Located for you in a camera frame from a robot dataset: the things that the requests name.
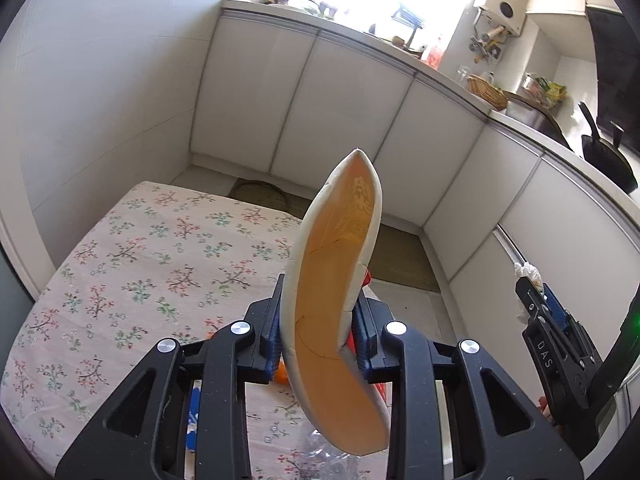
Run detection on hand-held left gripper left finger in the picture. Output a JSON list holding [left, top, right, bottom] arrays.
[[55, 275, 286, 480]]

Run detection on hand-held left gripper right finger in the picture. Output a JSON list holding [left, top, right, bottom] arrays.
[[350, 295, 583, 480]]

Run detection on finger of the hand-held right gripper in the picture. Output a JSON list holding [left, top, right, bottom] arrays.
[[542, 284, 602, 377], [515, 279, 592, 409]]

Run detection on white tissue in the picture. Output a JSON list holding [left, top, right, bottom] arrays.
[[514, 261, 543, 323]]

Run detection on brown floor mat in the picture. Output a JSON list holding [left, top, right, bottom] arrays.
[[370, 220, 441, 293]]

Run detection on blue packet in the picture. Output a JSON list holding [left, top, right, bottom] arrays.
[[185, 385, 203, 453]]

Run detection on white stove-side kitchen cabinet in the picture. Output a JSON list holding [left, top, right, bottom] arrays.
[[425, 125, 640, 461]]

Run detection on clear crushed plastic bottle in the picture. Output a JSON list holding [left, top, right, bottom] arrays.
[[295, 427, 391, 480]]

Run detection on olive floor mat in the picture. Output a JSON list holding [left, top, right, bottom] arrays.
[[282, 192, 326, 222]]

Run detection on floral tablecloth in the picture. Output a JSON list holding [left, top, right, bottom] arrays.
[[0, 180, 401, 480]]

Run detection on black frying pan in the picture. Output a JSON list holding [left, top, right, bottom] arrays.
[[577, 101, 638, 193]]

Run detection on dark round floor mat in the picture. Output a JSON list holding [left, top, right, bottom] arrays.
[[230, 177, 291, 211]]

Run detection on metal tray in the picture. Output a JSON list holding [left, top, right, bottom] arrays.
[[502, 91, 566, 141]]

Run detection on green and yellow snack packets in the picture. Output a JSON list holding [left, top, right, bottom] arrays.
[[522, 74, 568, 111]]

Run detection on woven basket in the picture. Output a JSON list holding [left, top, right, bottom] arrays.
[[467, 74, 508, 111]]

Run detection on white window-side kitchen cabinet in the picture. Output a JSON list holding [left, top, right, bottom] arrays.
[[187, 7, 488, 228]]

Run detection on white kitchen countertop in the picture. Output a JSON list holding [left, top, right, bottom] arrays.
[[220, 0, 640, 211]]

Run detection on black range hood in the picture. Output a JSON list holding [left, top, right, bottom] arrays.
[[585, 5, 640, 126]]

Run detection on pipes and hanging tools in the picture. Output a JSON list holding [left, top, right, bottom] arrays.
[[467, 25, 506, 66]]

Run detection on red bottle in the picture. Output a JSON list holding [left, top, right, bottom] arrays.
[[420, 35, 446, 71]]

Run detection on dish rack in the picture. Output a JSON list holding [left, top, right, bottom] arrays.
[[392, 4, 426, 48]]

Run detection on group of small ornaments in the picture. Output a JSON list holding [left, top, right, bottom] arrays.
[[270, 0, 341, 18]]

